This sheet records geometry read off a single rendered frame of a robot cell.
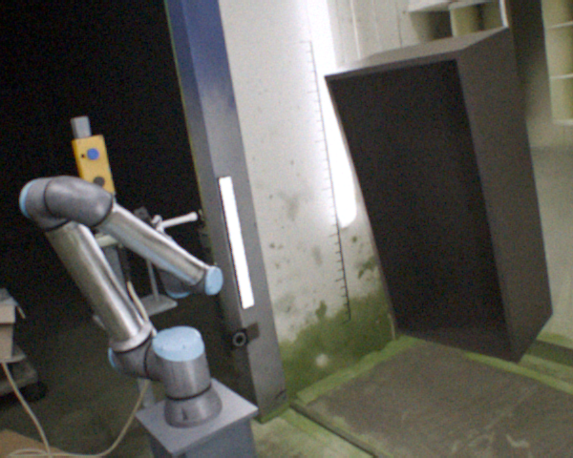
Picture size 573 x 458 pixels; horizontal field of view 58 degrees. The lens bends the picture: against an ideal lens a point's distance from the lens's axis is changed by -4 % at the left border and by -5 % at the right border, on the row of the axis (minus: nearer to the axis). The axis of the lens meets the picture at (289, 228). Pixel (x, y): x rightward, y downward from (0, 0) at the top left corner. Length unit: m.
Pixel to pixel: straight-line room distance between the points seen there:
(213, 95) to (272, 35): 0.44
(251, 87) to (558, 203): 1.80
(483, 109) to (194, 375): 1.24
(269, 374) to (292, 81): 1.46
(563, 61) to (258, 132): 1.51
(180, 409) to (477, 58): 1.44
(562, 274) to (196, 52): 2.16
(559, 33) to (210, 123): 1.71
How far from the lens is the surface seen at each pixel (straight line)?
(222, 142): 2.46
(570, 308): 3.05
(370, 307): 3.13
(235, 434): 1.77
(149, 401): 2.75
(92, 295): 1.68
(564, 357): 3.05
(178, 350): 1.66
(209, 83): 2.45
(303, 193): 2.71
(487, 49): 1.90
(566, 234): 3.17
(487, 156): 1.86
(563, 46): 2.90
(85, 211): 1.48
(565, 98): 2.91
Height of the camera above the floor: 1.54
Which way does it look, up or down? 13 degrees down
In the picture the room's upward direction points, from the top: 9 degrees counter-clockwise
